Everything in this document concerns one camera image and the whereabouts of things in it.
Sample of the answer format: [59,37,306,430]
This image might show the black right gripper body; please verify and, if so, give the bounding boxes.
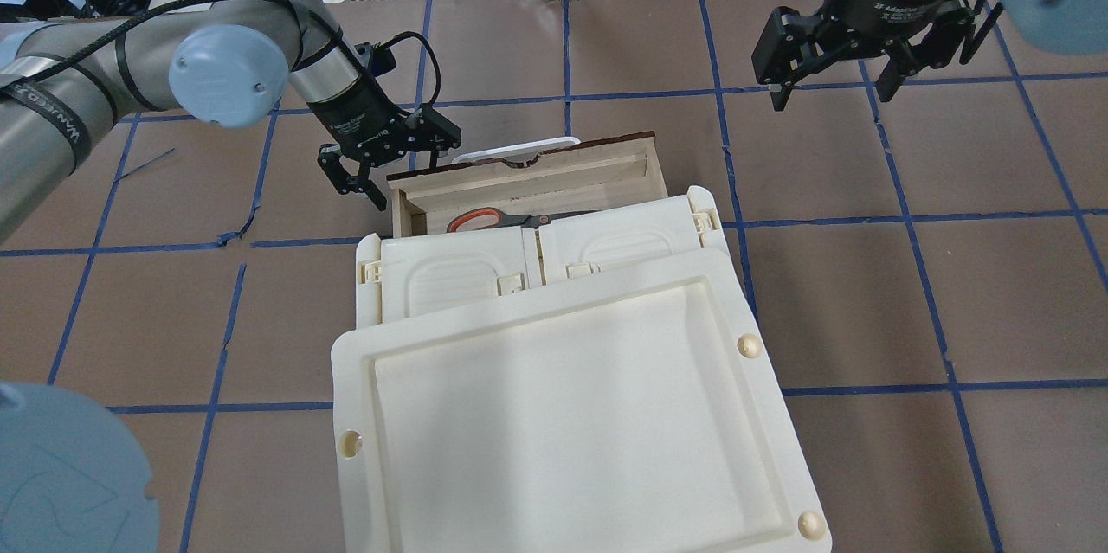
[751,0,1004,88]

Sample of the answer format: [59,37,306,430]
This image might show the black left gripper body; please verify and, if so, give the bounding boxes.
[317,82,462,195]

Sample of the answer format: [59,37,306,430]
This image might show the grey orange handled scissors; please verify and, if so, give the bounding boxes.
[447,207,593,233]

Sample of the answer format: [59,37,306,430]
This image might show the light wooden drawer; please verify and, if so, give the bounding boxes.
[387,132,668,238]

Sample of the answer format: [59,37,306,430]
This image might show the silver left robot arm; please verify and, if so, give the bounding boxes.
[1,0,461,238]

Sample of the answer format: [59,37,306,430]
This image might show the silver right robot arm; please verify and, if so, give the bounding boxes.
[751,0,1107,111]

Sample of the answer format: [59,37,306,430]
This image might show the cream plastic organizer box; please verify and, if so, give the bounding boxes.
[355,186,728,329]

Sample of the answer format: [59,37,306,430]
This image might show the cream plastic tray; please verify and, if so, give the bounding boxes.
[332,248,834,552]

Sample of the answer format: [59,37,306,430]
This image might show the white drawer handle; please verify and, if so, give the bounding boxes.
[451,136,581,165]

